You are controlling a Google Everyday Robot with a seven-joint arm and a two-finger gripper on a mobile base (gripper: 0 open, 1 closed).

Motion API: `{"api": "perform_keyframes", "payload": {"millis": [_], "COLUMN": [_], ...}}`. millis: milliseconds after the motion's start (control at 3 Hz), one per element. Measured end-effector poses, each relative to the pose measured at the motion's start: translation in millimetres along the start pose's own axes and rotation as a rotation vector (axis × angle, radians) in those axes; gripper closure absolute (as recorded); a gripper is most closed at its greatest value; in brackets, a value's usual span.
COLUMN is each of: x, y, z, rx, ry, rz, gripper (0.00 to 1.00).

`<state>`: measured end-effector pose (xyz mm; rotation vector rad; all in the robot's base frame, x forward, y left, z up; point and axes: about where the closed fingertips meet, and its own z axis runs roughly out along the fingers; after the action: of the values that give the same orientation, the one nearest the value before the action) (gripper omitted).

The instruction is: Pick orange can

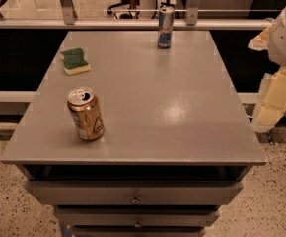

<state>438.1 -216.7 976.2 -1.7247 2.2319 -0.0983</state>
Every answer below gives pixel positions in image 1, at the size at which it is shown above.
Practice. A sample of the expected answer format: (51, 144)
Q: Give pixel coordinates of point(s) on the drawer with knob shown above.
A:
(142, 216)
(133, 192)

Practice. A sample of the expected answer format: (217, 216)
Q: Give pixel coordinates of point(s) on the bottom drawer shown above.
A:
(139, 232)

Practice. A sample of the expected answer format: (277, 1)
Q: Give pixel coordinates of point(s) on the metal railing post right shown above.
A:
(192, 7)

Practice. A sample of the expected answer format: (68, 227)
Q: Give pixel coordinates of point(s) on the blue silver energy drink can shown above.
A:
(166, 21)

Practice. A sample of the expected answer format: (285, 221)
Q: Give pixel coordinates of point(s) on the orange soda can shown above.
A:
(84, 107)

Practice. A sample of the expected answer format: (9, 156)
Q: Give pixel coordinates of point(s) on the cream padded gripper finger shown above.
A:
(271, 101)

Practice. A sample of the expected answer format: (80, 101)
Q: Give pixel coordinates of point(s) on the top drawer with knob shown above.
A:
(133, 192)

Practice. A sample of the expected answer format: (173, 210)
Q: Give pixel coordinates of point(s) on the black office chair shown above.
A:
(131, 13)

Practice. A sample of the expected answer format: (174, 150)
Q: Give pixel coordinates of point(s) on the middle drawer with knob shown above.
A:
(142, 216)

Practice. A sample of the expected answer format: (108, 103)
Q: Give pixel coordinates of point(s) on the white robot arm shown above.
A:
(272, 39)

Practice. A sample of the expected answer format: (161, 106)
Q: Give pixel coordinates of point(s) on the grey drawer cabinet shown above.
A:
(169, 115)

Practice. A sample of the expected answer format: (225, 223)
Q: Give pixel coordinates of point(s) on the green yellow sponge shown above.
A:
(74, 61)

